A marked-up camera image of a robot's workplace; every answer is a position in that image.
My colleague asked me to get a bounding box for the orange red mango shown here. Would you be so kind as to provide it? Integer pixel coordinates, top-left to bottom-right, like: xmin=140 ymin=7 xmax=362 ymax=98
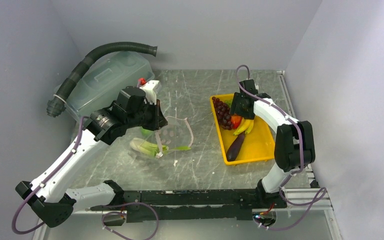
xmin=230 ymin=115 xmax=242 ymax=130

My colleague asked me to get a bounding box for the yellow banana bunch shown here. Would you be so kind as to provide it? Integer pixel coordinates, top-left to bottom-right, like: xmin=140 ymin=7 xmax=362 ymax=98
xmin=233 ymin=118 xmax=255 ymax=136

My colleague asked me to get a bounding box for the green white celery stalk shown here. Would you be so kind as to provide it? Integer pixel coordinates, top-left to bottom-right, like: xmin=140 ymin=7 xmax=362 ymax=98
xmin=129 ymin=137 xmax=191 ymax=158

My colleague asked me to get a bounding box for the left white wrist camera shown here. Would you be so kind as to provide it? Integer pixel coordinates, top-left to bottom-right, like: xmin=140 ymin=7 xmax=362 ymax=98
xmin=137 ymin=78 xmax=162 ymax=105

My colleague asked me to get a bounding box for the purple grape bunch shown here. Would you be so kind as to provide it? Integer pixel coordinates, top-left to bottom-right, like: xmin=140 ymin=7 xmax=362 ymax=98
xmin=211 ymin=96 xmax=233 ymax=130

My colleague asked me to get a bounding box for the purple eggplant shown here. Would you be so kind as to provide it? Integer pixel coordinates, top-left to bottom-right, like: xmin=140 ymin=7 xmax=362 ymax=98
xmin=226 ymin=133 xmax=246 ymax=162

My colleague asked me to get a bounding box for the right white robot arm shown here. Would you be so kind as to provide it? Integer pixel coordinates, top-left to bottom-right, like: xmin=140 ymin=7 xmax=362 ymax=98
xmin=230 ymin=79 xmax=316 ymax=208

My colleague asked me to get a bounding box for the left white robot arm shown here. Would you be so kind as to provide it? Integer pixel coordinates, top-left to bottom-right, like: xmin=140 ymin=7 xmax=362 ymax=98
xmin=15 ymin=83 xmax=168 ymax=228

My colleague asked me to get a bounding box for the black corrugated hose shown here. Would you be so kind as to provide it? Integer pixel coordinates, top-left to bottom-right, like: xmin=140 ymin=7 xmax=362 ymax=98
xmin=46 ymin=41 xmax=158 ymax=118

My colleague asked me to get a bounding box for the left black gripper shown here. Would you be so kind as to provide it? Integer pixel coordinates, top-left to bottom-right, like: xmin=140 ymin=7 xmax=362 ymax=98
xmin=126 ymin=98 xmax=168 ymax=131

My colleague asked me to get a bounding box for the clear pink zip top bag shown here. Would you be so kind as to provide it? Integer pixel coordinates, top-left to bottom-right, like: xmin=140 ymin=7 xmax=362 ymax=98
xmin=153 ymin=116 xmax=194 ymax=158

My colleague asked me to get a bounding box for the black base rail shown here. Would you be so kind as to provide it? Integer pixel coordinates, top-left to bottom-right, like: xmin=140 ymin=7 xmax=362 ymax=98
xmin=91 ymin=188 xmax=287 ymax=223

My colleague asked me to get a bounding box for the clear lidded storage box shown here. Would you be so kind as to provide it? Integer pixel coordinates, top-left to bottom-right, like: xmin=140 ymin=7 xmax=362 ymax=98
xmin=65 ymin=51 xmax=155 ymax=121

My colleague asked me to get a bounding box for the yellow plastic tray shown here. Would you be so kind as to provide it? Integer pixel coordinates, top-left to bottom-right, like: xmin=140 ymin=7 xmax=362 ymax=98
xmin=209 ymin=93 xmax=275 ymax=166

